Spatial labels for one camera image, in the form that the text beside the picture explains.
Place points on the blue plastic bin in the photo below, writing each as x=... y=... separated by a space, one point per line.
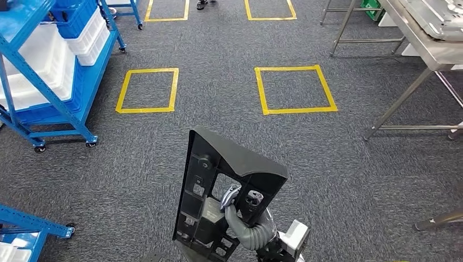
x=39 y=115
x=72 y=21

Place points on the black plastic bracket part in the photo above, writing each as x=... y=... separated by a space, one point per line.
x=235 y=155

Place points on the blue wheeled shelf cart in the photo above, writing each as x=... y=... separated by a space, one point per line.
x=29 y=220
x=96 y=83
x=135 y=12

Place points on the stamped metal plate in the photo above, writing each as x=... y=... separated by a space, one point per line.
x=434 y=18

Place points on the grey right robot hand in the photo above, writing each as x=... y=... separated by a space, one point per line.
x=253 y=238

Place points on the large white plastic bin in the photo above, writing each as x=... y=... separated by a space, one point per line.
x=43 y=54

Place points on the yellow tape floor square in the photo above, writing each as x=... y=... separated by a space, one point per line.
x=271 y=18
x=166 y=19

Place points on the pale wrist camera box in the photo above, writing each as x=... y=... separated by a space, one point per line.
x=294 y=237

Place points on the person's dark shoe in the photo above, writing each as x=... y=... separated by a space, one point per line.
x=202 y=3

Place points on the green plastic crate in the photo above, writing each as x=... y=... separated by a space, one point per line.
x=372 y=7

